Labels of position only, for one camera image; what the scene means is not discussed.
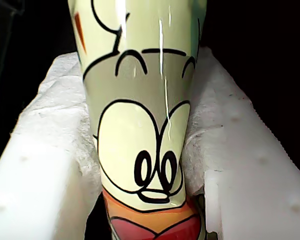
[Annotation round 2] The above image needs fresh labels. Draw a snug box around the snack bar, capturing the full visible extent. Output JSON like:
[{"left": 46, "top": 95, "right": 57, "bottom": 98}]
[{"left": 67, "top": 0, "right": 208, "bottom": 240}]

